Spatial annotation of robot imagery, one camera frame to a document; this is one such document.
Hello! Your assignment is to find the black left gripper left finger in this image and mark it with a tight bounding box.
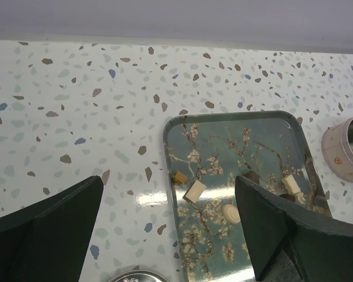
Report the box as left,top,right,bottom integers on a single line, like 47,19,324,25
0,176,104,281

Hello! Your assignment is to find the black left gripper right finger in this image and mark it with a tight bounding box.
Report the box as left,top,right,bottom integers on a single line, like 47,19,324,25
235,176,353,281

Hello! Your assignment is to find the white square chocolate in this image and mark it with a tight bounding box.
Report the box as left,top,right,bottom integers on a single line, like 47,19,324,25
281,175,301,194

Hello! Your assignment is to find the white round swirl chocolate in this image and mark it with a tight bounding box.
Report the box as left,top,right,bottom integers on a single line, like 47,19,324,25
222,204,241,224

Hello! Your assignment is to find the dark domed chocolate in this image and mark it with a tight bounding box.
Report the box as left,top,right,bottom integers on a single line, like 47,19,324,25
243,170,259,184

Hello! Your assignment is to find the white rectangular chocolate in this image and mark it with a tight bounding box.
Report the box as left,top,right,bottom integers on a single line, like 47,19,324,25
184,180,207,203

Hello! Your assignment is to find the caramel square chocolate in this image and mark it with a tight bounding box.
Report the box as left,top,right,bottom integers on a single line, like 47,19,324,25
174,171,188,184

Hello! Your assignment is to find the silver embossed tin lid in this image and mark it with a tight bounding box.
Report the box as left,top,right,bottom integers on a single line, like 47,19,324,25
107,265,171,282

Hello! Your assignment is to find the round tin container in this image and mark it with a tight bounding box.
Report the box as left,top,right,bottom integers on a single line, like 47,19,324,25
321,117,353,182

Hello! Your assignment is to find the floral blue serving tray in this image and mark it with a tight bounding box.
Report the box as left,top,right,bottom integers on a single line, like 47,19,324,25
163,110,331,281

